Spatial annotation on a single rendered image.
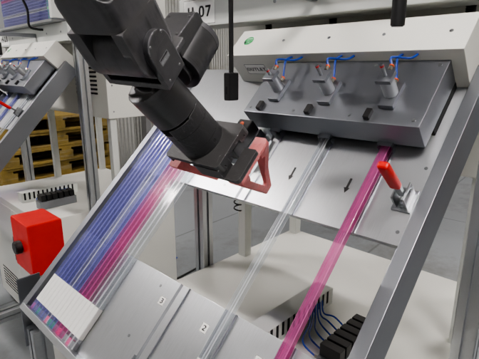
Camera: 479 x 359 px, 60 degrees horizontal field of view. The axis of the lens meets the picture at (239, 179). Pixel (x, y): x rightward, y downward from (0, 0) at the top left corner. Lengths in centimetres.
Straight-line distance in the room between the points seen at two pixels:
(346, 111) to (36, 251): 97
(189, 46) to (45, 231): 94
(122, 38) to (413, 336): 91
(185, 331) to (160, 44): 45
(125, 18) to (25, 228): 100
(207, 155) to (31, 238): 89
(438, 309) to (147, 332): 75
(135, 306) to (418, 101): 57
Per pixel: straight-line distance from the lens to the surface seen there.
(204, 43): 50
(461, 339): 91
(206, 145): 49
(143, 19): 41
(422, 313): 117
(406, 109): 66
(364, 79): 74
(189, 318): 70
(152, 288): 78
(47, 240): 134
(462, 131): 68
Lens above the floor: 121
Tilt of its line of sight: 15 degrees down
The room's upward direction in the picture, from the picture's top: straight up
